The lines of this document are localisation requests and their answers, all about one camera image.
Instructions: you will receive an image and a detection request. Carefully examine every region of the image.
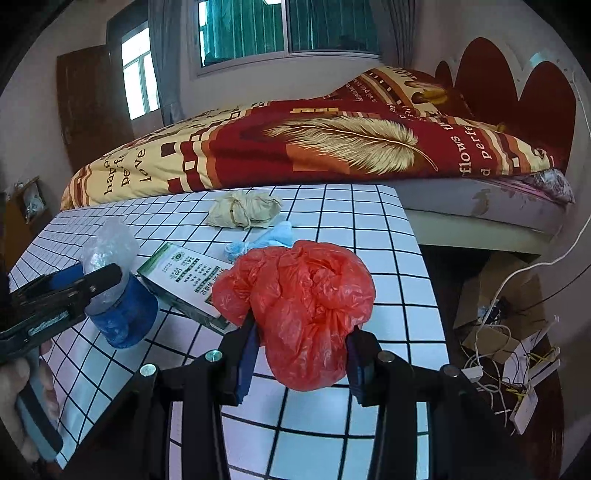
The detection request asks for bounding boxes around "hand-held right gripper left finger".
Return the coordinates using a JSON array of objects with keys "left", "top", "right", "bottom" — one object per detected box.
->
[{"left": 78, "top": 316, "right": 262, "bottom": 480}]

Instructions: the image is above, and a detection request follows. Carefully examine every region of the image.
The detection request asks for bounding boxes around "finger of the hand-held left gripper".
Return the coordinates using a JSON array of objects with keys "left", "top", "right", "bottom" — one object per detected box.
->
[
  {"left": 9, "top": 264, "right": 86, "bottom": 301},
  {"left": 46, "top": 263, "right": 123, "bottom": 320}
]

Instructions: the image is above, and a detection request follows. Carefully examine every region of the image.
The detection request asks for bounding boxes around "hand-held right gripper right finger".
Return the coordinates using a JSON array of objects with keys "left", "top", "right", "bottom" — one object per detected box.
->
[{"left": 344, "top": 325, "right": 522, "bottom": 480}]

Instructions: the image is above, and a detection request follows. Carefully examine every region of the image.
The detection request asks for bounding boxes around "clear plastic bag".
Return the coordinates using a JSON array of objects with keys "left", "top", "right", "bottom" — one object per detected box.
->
[{"left": 81, "top": 216, "right": 140, "bottom": 315}]

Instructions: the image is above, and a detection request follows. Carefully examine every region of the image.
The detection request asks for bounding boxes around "red plastic bag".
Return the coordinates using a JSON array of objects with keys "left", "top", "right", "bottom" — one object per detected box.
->
[{"left": 211, "top": 240, "right": 376, "bottom": 393}]

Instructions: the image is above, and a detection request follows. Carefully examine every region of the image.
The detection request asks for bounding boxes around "white printed carton box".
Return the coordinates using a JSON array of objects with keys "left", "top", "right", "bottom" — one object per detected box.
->
[{"left": 137, "top": 241, "right": 237, "bottom": 334}]

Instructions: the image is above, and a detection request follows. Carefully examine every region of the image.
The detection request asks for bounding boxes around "blue face mask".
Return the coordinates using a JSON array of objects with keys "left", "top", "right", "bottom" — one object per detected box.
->
[{"left": 224, "top": 220, "right": 295, "bottom": 265}]

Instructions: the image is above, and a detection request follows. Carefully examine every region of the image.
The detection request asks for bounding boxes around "beige cloth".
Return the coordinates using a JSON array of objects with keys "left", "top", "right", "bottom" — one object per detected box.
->
[{"left": 204, "top": 191, "right": 284, "bottom": 231}]

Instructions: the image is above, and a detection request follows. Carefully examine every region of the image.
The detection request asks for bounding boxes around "person's left hand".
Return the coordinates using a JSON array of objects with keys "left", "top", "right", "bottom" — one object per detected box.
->
[{"left": 0, "top": 342, "right": 61, "bottom": 462}]

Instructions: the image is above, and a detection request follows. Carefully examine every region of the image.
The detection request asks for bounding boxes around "table with checkered cloth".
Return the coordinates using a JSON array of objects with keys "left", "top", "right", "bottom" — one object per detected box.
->
[{"left": 7, "top": 184, "right": 451, "bottom": 480}]

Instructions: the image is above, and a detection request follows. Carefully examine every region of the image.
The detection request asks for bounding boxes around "cardboard box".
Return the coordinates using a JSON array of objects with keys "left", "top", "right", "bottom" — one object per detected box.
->
[{"left": 454, "top": 251, "right": 549, "bottom": 366}]

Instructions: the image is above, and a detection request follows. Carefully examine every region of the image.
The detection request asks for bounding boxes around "brown wooden door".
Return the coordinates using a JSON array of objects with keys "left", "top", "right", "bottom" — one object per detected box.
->
[{"left": 56, "top": 44, "right": 136, "bottom": 175}]

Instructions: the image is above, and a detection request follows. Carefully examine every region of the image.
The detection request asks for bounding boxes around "white router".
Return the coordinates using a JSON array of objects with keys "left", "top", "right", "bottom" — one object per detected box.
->
[{"left": 502, "top": 318, "right": 563, "bottom": 435}]

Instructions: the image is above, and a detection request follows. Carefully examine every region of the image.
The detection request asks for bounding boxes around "small bright window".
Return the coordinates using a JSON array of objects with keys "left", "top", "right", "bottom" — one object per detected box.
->
[{"left": 121, "top": 32, "right": 163, "bottom": 121}]

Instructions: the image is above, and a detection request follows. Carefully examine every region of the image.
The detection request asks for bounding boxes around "lilac mattress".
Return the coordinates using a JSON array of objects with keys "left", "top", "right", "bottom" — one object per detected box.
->
[{"left": 397, "top": 178, "right": 570, "bottom": 237}]

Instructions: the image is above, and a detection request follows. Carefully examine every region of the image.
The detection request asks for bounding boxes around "bed with red blanket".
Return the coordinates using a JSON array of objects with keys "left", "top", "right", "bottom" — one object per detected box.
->
[{"left": 60, "top": 66, "right": 561, "bottom": 212}]

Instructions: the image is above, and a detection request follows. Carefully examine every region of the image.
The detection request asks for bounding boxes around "grey curtain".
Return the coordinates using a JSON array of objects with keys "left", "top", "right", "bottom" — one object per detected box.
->
[
  {"left": 379, "top": 0, "right": 419, "bottom": 71},
  {"left": 148, "top": 0, "right": 186, "bottom": 126}
]

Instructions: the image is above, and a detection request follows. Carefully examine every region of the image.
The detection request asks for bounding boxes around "floral pillow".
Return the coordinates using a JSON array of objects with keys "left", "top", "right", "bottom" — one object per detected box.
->
[{"left": 512, "top": 168, "right": 576, "bottom": 205}]

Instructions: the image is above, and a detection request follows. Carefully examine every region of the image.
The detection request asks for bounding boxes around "red printed pillow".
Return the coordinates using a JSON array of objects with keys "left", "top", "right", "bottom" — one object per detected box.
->
[{"left": 406, "top": 69, "right": 476, "bottom": 121}]

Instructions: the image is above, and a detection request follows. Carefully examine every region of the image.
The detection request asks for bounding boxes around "large sliding window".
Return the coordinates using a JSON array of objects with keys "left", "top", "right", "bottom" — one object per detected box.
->
[{"left": 198, "top": 0, "right": 385, "bottom": 71}]

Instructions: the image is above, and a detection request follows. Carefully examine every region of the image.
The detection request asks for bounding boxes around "red white headboard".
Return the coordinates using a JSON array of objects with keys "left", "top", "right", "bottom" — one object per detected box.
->
[{"left": 434, "top": 37, "right": 581, "bottom": 172}]

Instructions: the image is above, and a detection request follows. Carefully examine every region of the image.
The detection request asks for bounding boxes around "white bed frame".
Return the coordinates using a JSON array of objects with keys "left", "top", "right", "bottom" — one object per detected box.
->
[{"left": 406, "top": 210, "right": 546, "bottom": 256}]

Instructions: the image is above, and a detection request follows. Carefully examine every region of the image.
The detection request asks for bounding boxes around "thick white cable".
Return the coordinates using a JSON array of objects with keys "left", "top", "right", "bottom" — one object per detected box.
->
[{"left": 455, "top": 222, "right": 591, "bottom": 329}]

